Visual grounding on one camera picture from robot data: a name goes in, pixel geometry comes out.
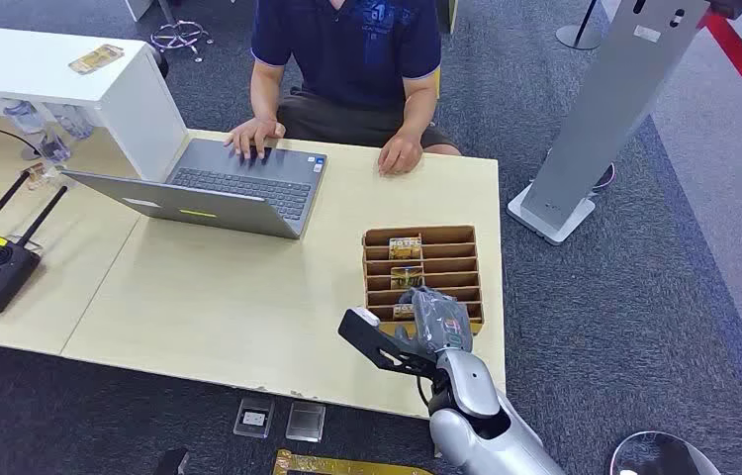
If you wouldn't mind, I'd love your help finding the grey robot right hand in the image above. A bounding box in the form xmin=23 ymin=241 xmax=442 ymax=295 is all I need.
xmin=396 ymin=287 xmax=475 ymax=356

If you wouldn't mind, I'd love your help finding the floor socket with white outlet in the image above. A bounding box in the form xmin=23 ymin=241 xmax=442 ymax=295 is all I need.
xmin=232 ymin=396 xmax=276 ymax=439

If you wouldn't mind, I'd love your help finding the clear plastic bottle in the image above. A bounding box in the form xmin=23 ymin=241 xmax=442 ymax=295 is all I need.
xmin=37 ymin=131 xmax=73 ymax=165
xmin=49 ymin=102 xmax=96 ymax=142
xmin=2 ymin=98 xmax=48 ymax=137

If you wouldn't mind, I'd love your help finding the person's right hand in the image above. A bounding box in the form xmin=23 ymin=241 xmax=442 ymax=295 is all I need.
xmin=224 ymin=117 xmax=287 ymax=162

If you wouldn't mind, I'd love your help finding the person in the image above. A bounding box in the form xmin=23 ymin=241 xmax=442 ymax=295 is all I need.
xmin=223 ymin=0 xmax=463 ymax=177

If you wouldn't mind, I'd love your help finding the grey kiosk stand white base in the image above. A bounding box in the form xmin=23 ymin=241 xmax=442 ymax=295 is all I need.
xmin=507 ymin=0 xmax=713 ymax=247

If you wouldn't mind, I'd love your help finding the brown wooden card holder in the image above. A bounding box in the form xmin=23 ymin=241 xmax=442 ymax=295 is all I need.
xmin=361 ymin=225 xmax=485 ymax=337

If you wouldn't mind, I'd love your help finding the small black object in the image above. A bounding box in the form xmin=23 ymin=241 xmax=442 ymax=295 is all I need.
xmin=152 ymin=446 xmax=191 ymax=475

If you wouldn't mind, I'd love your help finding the grey laptop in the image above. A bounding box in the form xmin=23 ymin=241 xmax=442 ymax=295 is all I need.
xmin=61 ymin=138 xmax=329 ymax=241

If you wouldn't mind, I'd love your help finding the chrome round base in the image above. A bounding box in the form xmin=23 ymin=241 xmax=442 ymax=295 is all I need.
xmin=609 ymin=429 xmax=723 ymax=475

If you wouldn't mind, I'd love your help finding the gold metal plate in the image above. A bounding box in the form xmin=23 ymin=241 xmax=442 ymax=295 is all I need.
xmin=271 ymin=448 xmax=436 ymax=475

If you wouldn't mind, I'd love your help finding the stanchion with grey round base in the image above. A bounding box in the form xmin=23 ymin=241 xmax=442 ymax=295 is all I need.
xmin=555 ymin=0 xmax=608 ymax=51

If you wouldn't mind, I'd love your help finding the person's left hand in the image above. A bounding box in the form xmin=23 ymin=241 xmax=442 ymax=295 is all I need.
xmin=377 ymin=132 xmax=424 ymax=177

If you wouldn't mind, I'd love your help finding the grey floor socket cover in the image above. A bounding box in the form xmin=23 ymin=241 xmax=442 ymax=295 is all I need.
xmin=284 ymin=400 xmax=327 ymax=444

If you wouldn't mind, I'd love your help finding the gold card in clear sleeve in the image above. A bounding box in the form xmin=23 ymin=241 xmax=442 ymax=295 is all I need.
xmin=67 ymin=44 xmax=127 ymax=76

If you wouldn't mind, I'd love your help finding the chrome chair base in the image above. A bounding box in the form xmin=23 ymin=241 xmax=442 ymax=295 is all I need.
xmin=148 ymin=19 xmax=215 ymax=64

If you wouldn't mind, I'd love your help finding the white desk shelf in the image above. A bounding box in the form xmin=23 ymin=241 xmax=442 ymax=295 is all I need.
xmin=0 ymin=24 xmax=189 ymax=183

